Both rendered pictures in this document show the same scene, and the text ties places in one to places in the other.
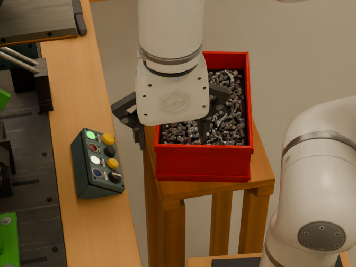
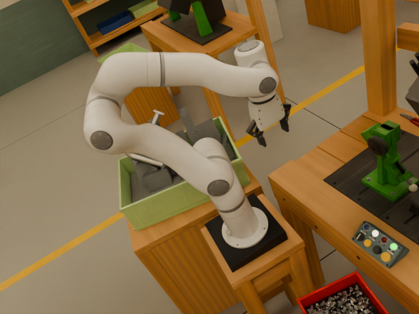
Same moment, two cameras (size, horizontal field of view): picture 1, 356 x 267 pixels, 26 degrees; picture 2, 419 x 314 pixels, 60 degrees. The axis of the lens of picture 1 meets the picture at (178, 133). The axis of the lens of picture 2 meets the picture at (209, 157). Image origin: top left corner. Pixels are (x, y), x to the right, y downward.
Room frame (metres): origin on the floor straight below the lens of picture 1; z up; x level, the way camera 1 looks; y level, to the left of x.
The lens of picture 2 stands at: (1.69, -0.26, 2.03)
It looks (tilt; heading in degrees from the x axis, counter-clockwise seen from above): 37 degrees down; 177
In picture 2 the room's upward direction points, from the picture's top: 24 degrees counter-clockwise
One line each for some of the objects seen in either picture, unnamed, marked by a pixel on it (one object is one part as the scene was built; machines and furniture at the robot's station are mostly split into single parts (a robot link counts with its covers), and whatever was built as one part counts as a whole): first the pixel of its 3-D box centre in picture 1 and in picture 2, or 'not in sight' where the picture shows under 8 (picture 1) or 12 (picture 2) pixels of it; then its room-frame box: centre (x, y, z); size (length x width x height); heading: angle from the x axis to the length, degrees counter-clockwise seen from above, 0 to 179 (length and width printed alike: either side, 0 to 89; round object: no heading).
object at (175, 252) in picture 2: not in sight; (207, 231); (0.19, -0.36, 0.39); 0.68 x 0.52 x 0.79; 91
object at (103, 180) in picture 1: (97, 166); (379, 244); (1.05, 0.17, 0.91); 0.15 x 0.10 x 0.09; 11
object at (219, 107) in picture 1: (210, 117); (257, 139); (0.79, -0.05, 1.32); 0.03 x 0.03 x 0.07; 11
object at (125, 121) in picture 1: (132, 129); (286, 120); (0.77, 0.07, 1.32); 0.03 x 0.03 x 0.07; 11
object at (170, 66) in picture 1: (169, 47); (261, 91); (0.78, 0.01, 1.47); 0.09 x 0.08 x 0.03; 101
